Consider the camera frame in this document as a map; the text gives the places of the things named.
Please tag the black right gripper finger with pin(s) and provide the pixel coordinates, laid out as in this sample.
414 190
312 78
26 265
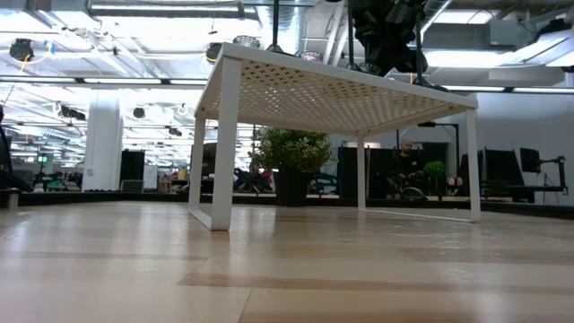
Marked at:
386 60
416 60

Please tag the green potted plant black pot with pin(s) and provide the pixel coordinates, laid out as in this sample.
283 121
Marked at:
291 148

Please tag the pink glass candle holder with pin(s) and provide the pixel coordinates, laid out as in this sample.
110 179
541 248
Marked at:
310 56

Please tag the black computer monitor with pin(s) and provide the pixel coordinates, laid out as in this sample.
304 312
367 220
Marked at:
211 159

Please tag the black monitor on arm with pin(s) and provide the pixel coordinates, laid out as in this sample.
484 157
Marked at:
530 160

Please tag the clear glass candle holder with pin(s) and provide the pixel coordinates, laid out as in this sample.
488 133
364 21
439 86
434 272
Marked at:
370 68

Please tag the white perforated metal shelf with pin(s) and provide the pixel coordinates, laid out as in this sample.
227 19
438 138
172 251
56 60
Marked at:
228 134

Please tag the black room divider panel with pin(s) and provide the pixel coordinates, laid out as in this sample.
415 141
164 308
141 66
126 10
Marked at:
502 170

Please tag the silver vertical ventilation duct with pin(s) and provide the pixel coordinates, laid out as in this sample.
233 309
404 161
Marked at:
289 27

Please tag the small green background plant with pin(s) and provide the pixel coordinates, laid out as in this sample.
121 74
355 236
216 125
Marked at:
435 169

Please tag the black office partition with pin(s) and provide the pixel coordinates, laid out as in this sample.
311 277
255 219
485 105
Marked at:
372 170

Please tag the black tall cabinet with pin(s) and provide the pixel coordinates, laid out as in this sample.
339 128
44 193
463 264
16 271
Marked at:
132 163

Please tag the white building column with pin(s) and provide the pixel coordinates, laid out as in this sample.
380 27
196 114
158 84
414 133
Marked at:
103 143

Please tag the black ceiling speaker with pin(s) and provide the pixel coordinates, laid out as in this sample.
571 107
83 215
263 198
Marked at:
139 113
214 52

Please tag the person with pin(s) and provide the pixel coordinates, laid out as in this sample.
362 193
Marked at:
407 145

